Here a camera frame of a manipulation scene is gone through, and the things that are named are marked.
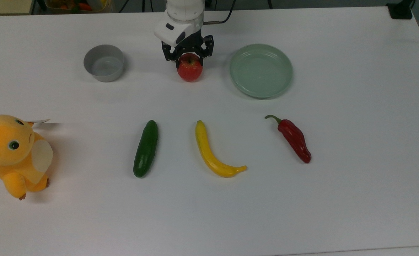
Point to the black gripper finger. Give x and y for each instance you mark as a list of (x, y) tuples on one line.
[(169, 51), (208, 45)]

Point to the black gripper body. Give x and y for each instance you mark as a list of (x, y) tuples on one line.
[(189, 43)]

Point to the red apple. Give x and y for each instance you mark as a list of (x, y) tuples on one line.
[(190, 71)]

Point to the gray bowl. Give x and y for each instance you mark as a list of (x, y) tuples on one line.
[(104, 64)]

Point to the pale green plate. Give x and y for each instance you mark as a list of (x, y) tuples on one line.
[(261, 71)]

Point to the green cucumber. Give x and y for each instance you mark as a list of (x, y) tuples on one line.
[(146, 149)]

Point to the clear box of toy food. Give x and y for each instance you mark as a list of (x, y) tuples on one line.
[(76, 5)]

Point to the yellow banana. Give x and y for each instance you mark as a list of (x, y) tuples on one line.
[(209, 156)]

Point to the red chili pepper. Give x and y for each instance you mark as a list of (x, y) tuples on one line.
[(295, 139)]

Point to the beige cabinet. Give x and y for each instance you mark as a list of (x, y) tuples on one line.
[(6, 6)]

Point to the yellow plush toy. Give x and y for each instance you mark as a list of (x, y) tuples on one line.
[(10, 153)]

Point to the black table clamp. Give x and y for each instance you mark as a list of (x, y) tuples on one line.
[(400, 10)]

